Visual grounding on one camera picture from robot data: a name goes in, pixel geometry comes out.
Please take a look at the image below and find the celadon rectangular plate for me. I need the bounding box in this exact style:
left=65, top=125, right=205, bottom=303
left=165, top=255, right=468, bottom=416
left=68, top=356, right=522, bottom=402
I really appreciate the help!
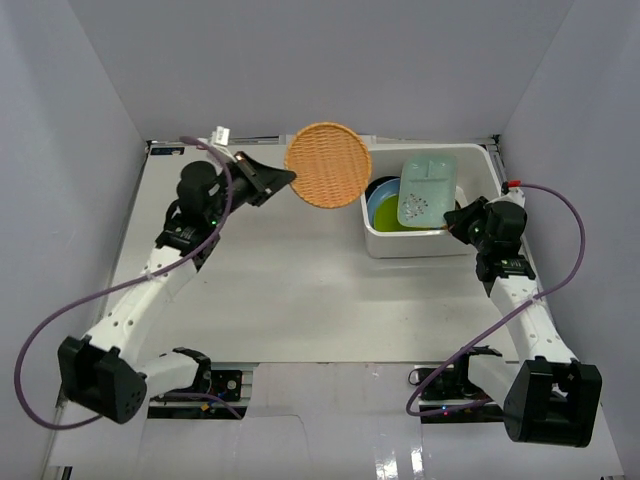
left=397, top=154, right=457, bottom=230

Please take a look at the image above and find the green round plate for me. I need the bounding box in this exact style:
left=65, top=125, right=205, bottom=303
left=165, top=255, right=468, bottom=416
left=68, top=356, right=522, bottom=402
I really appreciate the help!
left=373, top=194, right=446, bottom=233

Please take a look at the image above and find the orange woven round plate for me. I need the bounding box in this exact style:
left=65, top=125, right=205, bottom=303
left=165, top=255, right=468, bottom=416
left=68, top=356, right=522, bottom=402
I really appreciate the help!
left=284, top=122, right=372, bottom=209

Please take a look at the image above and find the light blue round plate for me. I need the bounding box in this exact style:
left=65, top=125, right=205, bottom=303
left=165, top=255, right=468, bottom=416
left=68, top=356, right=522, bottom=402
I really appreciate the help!
left=365, top=177, right=400, bottom=225

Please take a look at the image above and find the black round plate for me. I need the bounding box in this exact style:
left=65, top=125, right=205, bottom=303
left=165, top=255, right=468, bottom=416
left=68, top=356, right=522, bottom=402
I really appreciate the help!
left=365, top=175, right=398, bottom=195

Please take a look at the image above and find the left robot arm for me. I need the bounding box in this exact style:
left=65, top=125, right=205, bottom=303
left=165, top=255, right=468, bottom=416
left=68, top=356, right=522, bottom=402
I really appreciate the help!
left=58, top=152, right=296, bottom=424

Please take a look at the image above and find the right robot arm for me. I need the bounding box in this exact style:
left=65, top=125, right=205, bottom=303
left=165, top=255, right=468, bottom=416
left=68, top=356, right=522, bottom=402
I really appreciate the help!
left=444, top=193, right=602, bottom=448

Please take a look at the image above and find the white plastic bin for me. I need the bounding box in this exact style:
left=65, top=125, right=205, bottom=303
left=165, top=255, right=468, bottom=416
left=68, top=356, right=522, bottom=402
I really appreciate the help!
left=360, top=143, right=502, bottom=259

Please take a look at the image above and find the blue label sticker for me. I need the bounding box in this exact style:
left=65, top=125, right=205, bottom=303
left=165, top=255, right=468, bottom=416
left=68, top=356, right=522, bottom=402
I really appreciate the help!
left=149, top=146, right=185, bottom=156

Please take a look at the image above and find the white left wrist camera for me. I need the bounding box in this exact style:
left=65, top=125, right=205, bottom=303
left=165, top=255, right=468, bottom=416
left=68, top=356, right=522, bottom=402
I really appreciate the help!
left=196, top=126, right=237, bottom=163

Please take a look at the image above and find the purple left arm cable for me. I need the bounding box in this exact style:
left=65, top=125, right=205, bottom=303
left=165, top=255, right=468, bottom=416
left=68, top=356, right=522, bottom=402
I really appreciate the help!
left=13, top=135, right=244, bottom=430

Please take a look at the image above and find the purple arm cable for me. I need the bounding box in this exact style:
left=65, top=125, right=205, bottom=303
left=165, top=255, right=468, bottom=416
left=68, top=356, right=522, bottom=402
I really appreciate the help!
left=405, top=179, right=586, bottom=417
left=13, top=135, right=244, bottom=430

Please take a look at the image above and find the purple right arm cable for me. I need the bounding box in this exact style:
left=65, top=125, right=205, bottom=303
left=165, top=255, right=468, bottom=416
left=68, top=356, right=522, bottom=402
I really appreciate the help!
left=405, top=179, right=586, bottom=417

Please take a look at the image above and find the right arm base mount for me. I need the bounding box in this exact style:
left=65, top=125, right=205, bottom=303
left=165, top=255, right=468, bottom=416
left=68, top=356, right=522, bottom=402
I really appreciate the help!
left=418, top=367, right=503, bottom=425

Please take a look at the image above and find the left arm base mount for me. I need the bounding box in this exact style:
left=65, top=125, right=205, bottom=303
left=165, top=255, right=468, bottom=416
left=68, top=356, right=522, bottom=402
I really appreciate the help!
left=156, top=370, right=248, bottom=420

